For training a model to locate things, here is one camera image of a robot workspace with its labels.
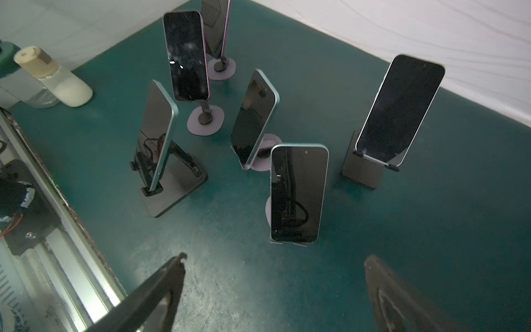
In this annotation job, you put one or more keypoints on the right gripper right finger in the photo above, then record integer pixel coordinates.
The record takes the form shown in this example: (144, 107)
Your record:
(397, 306)

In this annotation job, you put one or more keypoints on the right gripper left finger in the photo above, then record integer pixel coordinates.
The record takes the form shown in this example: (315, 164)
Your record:
(153, 305)

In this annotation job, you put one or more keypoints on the teal phone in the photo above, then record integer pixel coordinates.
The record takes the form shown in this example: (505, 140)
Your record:
(298, 175)
(259, 103)
(153, 145)

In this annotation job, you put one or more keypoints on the black stand front centre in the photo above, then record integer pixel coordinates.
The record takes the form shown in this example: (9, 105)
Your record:
(181, 176)

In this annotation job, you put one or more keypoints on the black stand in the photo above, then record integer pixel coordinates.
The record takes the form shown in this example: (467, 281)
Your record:
(181, 176)
(363, 171)

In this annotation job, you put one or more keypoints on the black stand back right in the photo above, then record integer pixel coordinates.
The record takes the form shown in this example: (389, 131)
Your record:
(363, 171)

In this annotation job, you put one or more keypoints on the purple round stand front right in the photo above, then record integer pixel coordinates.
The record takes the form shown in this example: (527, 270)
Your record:
(268, 218)

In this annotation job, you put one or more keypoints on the purple round stand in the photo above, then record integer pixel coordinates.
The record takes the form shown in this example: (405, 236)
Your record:
(206, 119)
(221, 69)
(261, 161)
(268, 218)

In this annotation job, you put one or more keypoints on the purple round stand centre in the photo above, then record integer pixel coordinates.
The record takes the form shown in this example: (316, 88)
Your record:
(261, 161)

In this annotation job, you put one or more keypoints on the purple round stand middle left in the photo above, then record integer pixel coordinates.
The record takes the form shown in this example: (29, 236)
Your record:
(206, 119)

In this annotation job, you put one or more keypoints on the white phone back right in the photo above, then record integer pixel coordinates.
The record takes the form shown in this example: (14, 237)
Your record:
(398, 110)

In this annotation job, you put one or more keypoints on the purple round stand back left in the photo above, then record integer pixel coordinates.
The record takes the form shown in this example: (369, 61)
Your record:
(221, 69)

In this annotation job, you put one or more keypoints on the purple phone middle left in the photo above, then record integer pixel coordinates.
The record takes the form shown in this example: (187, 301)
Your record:
(185, 44)

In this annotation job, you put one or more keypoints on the purple phone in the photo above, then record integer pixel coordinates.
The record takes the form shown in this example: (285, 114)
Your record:
(185, 44)
(215, 14)

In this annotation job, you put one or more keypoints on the purple phone back left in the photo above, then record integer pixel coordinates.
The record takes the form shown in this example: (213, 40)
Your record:
(215, 14)

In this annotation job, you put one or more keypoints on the green table mat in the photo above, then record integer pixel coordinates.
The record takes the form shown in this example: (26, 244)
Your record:
(454, 222)

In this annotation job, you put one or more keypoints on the white bottle beige cap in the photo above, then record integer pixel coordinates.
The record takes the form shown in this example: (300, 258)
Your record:
(61, 82)

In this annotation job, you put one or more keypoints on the green cap clear jar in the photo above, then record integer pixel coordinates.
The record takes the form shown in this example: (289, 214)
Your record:
(19, 83)

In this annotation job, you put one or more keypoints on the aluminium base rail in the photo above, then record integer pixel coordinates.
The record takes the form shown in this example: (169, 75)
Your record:
(62, 284)

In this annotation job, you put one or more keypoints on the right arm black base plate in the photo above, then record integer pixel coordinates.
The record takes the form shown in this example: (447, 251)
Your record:
(31, 225)

